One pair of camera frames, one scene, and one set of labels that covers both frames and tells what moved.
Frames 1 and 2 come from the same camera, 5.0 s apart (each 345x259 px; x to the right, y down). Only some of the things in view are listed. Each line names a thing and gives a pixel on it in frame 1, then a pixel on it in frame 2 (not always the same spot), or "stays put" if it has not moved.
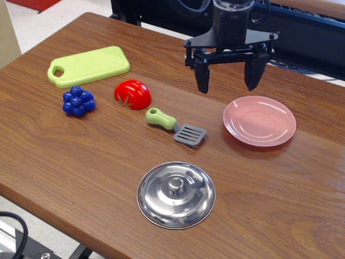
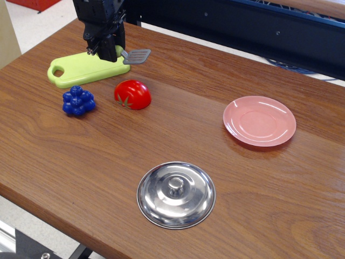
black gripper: (230, 39) -> (102, 18)
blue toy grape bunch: (77, 101) stays put
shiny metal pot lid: (176, 195) stays put
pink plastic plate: (259, 121) stays put
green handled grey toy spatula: (187, 134) -> (133, 56)
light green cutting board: (89, 66) stays put
